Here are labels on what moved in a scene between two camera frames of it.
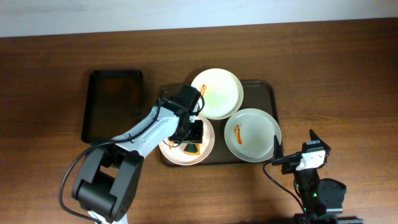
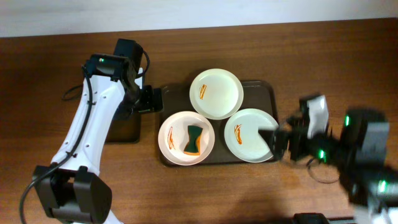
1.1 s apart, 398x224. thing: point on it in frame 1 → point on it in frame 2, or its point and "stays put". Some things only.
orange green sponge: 192,149 stays put
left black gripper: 189,137 → 150,99
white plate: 176,155 stays put
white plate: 249,135 stays put
